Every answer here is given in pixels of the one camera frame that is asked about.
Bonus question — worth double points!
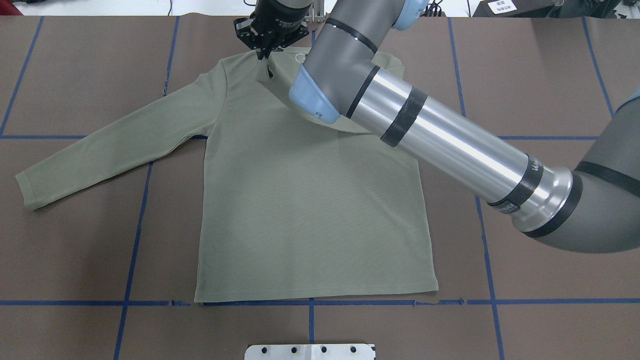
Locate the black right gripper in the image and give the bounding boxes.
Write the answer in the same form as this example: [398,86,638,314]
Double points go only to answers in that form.
[234,0,310,61]

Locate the olive green long-sleeve shirt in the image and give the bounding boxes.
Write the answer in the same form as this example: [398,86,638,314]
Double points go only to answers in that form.
[15,47,439,303]

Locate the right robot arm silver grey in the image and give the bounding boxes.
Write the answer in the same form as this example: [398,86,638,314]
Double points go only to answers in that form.
[288,0,640,254]

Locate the black box with white label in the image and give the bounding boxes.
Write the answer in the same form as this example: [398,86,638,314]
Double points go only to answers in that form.
[471,0,565,18]

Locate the black cables behind table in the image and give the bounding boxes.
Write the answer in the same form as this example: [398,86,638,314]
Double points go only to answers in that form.
[425,0,472,18]

